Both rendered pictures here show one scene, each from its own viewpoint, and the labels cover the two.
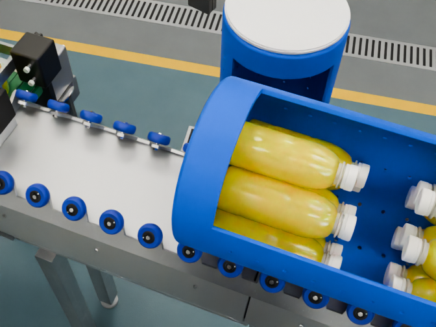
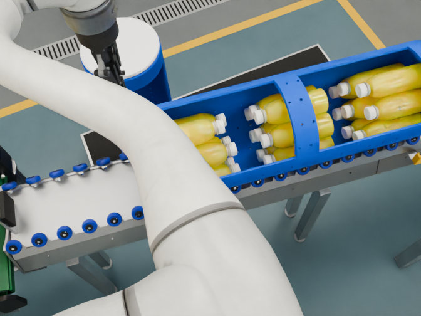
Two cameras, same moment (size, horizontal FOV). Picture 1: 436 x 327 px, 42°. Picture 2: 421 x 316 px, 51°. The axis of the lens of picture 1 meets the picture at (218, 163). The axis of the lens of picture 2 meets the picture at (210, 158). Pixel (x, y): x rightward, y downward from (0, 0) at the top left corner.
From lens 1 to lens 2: 0.40 m
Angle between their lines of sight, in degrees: 18
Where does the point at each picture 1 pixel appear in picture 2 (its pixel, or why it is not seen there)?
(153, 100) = (42, 131)
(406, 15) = not seen: outside the picture
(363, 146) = (212, 103)
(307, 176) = (203, 138)
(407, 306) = (278, 167)
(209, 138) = not seen: hidden behind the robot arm
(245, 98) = not seen: hidden behind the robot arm
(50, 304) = (74, 289)
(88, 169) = (77, 202)
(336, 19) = (150, 37)
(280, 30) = (126, 63)
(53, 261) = (79, 262)
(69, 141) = (53, 194)
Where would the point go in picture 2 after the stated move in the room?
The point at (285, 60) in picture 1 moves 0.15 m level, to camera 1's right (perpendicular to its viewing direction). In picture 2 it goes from (140, 78) to (176, 57)
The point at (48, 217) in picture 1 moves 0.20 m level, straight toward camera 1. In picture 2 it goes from (76, 239) to (133, 267)
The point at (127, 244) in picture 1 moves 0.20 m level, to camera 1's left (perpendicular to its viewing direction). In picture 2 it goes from (128, 224) to (69, 262)
